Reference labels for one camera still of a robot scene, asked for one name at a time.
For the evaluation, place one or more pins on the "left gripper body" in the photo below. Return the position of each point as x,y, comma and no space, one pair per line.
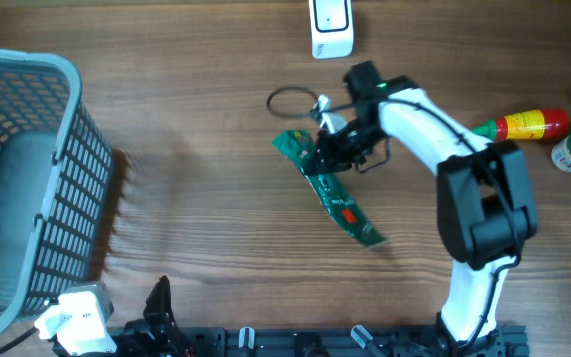
136,343

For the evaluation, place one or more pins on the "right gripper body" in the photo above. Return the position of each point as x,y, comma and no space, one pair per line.
347,144

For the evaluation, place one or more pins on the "green 3M gloves packet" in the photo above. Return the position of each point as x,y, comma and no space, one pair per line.
298,147

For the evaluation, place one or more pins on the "red yellow sauce bottle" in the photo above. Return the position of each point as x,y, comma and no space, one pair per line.
539,124

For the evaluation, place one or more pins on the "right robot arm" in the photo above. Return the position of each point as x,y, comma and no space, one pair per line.
485,208

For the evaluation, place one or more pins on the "white barcode scanner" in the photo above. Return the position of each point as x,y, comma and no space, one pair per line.
332,28

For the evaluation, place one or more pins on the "grey plastic mesh basket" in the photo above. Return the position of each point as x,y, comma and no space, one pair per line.
55,170

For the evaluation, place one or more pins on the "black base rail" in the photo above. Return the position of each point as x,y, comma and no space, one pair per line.
421,340

